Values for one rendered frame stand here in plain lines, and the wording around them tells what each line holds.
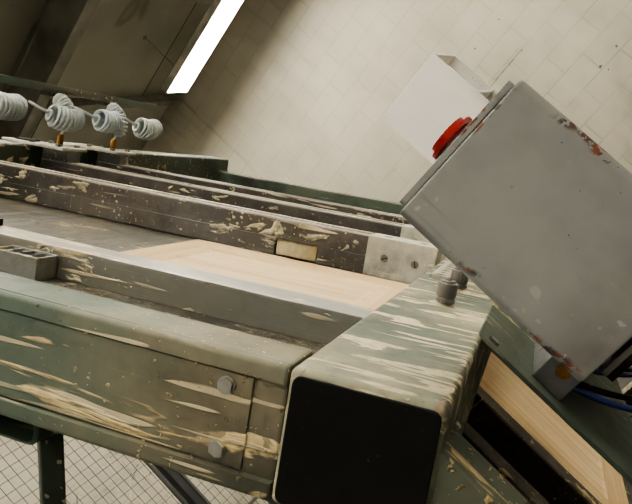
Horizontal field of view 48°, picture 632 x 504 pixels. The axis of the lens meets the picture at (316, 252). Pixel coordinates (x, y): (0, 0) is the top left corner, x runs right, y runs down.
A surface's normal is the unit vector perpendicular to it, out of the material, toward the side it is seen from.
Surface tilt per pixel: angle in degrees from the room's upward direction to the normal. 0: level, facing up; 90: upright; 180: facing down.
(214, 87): 90
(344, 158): 90
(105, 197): 90
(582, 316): 90
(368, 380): 58
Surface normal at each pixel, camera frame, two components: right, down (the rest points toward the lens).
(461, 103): -0.42, 0.22
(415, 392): 0.16, -0.98
